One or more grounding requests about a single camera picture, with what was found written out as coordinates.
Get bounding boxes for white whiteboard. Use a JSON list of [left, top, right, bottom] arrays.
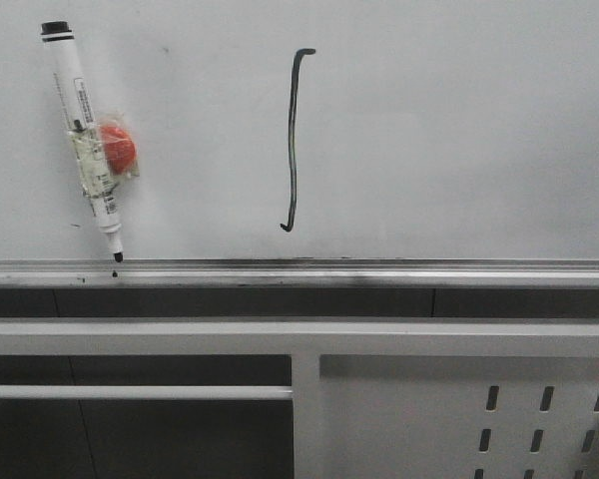
[[0, 1, 599, 259]]

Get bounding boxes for white metal pegboard frame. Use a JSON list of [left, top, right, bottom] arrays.
[[0, 321, 599, 478]]

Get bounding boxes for red round magnet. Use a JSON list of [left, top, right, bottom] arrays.
[[100, 124, 137, 175]]

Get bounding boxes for white whiteboard marker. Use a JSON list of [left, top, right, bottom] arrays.
[[41, 21, 124, 262]]

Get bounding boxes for aluminium whiteboard tray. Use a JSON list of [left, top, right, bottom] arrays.
[[0, 258, 599, 289]]

